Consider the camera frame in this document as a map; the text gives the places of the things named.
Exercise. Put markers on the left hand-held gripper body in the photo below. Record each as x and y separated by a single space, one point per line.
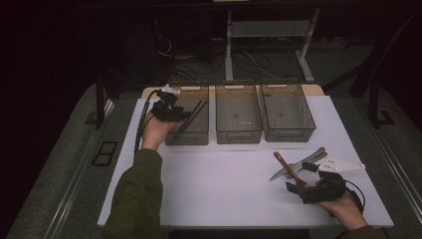
166 111

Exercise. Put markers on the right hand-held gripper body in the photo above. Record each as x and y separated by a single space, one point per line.
326 193

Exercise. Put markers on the black chopstick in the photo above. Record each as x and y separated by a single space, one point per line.
195 108
199 111

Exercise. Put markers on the smoky clear plastic bin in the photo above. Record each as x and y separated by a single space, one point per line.
238 114
287 113
199 129

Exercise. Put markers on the brown wooden spoon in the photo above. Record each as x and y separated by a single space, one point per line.
288 168

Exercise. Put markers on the person's right hand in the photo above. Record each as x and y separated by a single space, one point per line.
343 207

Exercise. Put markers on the person's left hand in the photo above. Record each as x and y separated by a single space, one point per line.
156 131

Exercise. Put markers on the steel fork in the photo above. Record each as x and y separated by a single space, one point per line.
303 165

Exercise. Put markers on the steel table knife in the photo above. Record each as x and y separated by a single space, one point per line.
282 173

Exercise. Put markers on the black metal stand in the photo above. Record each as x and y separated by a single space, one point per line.
99 99
374 103

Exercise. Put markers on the black floor frame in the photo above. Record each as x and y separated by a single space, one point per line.
99 162

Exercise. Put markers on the white metal desk frame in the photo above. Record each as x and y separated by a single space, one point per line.
270 29

